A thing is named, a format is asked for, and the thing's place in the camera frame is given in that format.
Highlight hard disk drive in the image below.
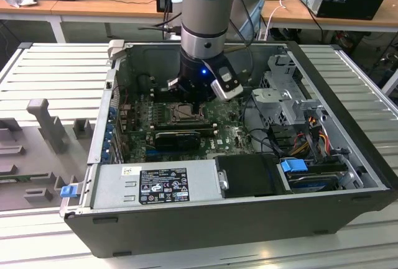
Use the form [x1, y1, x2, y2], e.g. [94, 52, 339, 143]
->
[287, 172, 340, 194]

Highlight black looped cable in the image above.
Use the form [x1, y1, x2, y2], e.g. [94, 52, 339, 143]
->
[241, 94, 282, 160]

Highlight white cable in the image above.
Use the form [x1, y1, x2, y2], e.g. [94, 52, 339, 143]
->
[258, 0, 287, 42]

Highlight grey parts rack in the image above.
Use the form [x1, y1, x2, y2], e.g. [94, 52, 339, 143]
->
[0, 98, 98, 212]

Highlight blue disk carrier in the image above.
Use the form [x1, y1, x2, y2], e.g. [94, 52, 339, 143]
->
[279, 158, 309, 177]

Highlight grey plastic case handle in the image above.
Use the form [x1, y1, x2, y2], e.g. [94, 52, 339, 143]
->
[106, 39, 126, 62]

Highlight black RAM slot row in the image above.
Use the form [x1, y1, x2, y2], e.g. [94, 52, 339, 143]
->
[150, 121, 218, 137]
[150, 86, 187, 103]

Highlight metal drive cage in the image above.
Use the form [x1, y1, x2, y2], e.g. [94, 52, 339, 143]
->
[251, 53, 326, 129]

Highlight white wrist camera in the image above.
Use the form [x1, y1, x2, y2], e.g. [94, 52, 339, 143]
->
[201, 58, 244, 102]

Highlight white chair frame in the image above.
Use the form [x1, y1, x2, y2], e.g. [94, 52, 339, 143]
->
[381, 70, 398, 96]

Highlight green motherboard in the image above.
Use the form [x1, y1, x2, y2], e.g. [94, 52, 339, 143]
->
[123, 90, 259, 163]

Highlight grey power supply unit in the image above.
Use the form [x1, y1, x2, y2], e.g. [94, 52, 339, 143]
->
[91, 158, 225, 210]

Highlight CPU with silver top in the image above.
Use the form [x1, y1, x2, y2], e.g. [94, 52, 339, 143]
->
[176, 104, 195, 118]

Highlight pale blue teach pendant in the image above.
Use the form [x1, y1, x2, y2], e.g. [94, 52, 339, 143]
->
[231, 0, 266, 42]

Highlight black plastic shroud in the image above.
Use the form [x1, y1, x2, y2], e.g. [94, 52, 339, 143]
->
[214, 153, 292, 199]

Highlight black cylindrical board component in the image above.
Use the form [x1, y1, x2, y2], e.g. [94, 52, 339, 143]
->
[137, 74, 150, 92]

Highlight black graphics card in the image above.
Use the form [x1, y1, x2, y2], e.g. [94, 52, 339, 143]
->
[154, 130, 201, 152]

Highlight CPU socket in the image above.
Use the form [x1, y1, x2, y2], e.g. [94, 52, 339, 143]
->
[167, 101, 208, 124]

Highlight orange and yellow wires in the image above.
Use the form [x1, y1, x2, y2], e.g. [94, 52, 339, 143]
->
[290, 116, 331, 155]

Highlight black open PC case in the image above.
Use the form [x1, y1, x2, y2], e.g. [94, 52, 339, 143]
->
[58, 39, 398, 259]

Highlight blue case latch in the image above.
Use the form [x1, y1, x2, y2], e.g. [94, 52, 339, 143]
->
[60, 185, 78, 199]

